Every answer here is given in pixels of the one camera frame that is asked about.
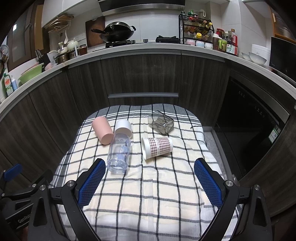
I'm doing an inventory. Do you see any white ceramic cup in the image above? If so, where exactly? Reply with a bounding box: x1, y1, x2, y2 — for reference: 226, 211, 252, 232
114, 119, 132, 138

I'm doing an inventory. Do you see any pink plastic cup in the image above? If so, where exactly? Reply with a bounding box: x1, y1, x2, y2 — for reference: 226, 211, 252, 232
92, 116, 114, 145

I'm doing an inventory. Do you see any checkered paper cup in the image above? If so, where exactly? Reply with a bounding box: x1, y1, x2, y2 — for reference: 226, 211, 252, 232
141, 137, 173, 160

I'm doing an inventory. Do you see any grey transparent square cup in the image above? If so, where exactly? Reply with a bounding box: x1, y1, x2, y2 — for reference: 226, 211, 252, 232
148, 110, 174, 135

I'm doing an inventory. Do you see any clear plastic bottle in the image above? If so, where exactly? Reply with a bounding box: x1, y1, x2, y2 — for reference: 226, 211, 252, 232
107, 133, 131, 174

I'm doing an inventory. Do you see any checkered table cloth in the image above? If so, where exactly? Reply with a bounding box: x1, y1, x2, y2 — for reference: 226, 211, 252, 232
51, 104, 221, 240

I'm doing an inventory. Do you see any green dish soap bottle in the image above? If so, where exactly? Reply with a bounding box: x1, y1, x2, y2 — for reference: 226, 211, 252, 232
3, 73, 14, 96

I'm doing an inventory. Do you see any green plastic basin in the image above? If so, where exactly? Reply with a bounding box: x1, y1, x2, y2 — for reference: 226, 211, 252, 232
19, 63, 44, 84

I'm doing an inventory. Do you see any black microwave oven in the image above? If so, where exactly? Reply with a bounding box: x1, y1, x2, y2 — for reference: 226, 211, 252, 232
269, 37, 296, 81

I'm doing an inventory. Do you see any red label sauce bottle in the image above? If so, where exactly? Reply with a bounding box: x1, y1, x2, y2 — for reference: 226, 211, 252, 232
226, 29, 238, 56

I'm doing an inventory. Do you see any white teapot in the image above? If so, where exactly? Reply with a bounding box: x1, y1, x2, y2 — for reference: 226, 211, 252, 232
67, 39, 79, 51

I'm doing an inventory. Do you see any wooden cutting board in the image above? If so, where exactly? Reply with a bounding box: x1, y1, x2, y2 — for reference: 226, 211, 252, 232
85, 16, 106, 48

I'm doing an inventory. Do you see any black spice rack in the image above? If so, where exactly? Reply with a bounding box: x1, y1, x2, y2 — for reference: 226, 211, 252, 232
178, 12, 215, 44

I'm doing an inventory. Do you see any black wok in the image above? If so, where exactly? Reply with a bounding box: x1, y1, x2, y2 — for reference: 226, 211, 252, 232
91, 21, 137, 43

